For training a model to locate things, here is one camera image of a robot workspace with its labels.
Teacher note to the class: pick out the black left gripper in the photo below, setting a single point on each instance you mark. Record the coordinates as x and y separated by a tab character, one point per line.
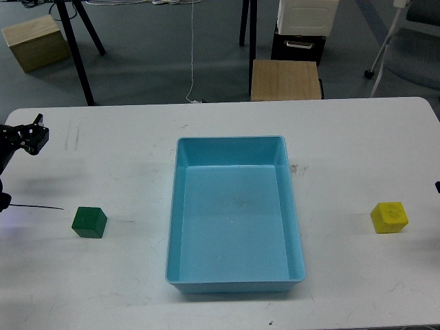
30	137

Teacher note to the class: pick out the green wooden cube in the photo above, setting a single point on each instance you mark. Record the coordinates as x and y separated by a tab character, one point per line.
89	222

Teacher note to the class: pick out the yellow wooden cube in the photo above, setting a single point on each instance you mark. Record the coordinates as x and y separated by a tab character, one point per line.
389	217

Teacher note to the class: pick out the wooden box left floor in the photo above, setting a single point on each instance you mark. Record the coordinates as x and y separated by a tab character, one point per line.
36	43

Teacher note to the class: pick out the white appliance box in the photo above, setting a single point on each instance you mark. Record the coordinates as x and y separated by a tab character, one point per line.
306	17

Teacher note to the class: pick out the light blue plastic bin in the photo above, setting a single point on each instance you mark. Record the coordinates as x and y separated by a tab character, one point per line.
233	222

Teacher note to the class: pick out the black stand legs centre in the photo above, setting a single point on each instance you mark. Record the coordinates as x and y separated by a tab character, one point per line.
248	25

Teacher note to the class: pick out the grey office chair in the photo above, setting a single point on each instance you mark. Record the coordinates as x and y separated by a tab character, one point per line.
409	54

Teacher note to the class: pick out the black storage box with handle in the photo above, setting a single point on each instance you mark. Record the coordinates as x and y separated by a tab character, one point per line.
297	48

